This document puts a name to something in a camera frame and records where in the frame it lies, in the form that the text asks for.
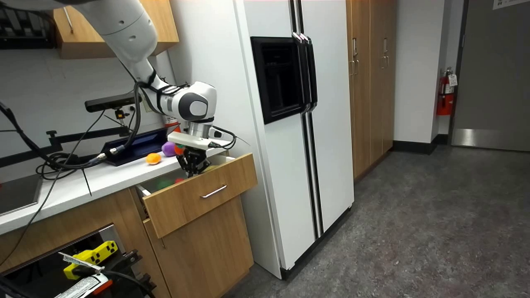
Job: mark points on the white refrigerator black dispenser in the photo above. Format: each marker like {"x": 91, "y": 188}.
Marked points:
{"x": 281, "y": 89}

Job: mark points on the orange plush toy green patch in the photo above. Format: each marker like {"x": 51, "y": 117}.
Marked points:
{"x": 179, "y": 152}

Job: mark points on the wooden drawer with metal handle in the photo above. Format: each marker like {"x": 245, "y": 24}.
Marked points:
{"x": 184, "y": 201}

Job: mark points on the wooden left cabinet front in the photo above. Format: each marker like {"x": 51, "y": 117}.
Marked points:
{"x": 121, "y": 211}

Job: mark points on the red fire extinguisher on wall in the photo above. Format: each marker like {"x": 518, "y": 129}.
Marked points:
{"x": 445, "y": 94}

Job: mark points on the purple plush ball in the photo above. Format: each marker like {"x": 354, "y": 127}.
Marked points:
{"x": 167, "y": 150}

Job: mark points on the tall wooden pantry cabinets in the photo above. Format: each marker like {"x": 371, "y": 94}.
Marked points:
{"x": 371, "y": 54}

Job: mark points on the black camera mount rail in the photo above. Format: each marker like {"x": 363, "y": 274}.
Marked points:
{"x": 56, "y": 144}

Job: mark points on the yellow black power tool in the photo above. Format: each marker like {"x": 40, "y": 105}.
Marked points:
{"x": 93, "y": 256}

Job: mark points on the wooden upper wall cabinet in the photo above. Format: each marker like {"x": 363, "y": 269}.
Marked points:
{"x": 76, "y": 39}

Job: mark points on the black stereo camera bar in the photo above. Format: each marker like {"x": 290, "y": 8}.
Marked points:
{"x": 109, "y": 104}

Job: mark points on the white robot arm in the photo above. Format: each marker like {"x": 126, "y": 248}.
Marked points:
{"x": 129, "y": 34}

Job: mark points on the wooden lower cabinet door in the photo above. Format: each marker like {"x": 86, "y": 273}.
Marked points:
{"x": 207, "y": 258}

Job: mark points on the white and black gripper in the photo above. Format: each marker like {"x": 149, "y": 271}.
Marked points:
{"x": 199, "y": 139}

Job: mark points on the yellow plush ball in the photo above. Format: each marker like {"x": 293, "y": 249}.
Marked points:
{"x": 152, "y": 158}

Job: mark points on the grey metal door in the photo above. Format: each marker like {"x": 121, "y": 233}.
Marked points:
{"x": 492, "y": 107}

